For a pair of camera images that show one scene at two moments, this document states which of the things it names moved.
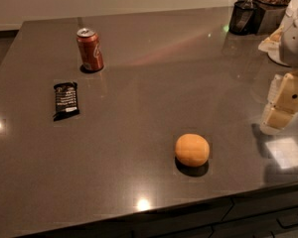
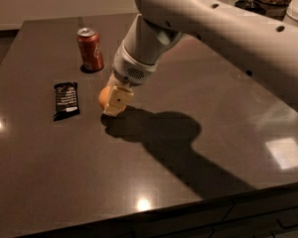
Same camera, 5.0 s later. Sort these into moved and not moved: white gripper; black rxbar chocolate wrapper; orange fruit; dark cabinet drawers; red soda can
Moved: white gripper; orange fruit
Not moved: red soda can; black rxbar chocolate wrapper; dark cabinet drawers
